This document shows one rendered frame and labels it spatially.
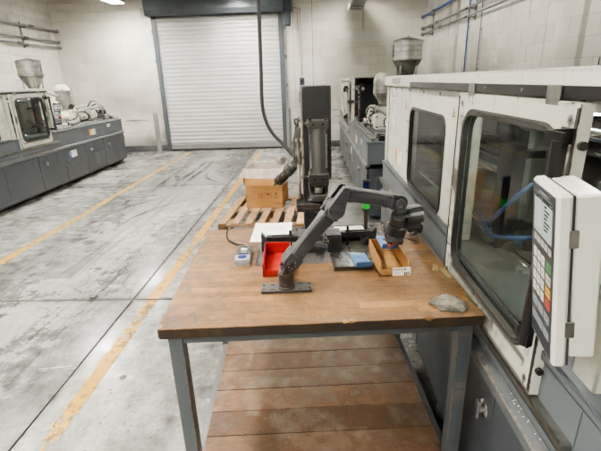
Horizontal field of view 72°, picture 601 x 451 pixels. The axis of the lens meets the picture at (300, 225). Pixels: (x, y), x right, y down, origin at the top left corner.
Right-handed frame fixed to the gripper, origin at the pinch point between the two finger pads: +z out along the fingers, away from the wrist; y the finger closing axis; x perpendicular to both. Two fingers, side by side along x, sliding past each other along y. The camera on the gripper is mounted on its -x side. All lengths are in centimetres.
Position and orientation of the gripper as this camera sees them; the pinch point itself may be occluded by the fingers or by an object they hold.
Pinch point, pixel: (390, 245)
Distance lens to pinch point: 180.1
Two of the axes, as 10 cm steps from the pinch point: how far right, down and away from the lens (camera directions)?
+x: -10.0, 0.3, -0.2
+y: -0.4, -7.7, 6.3
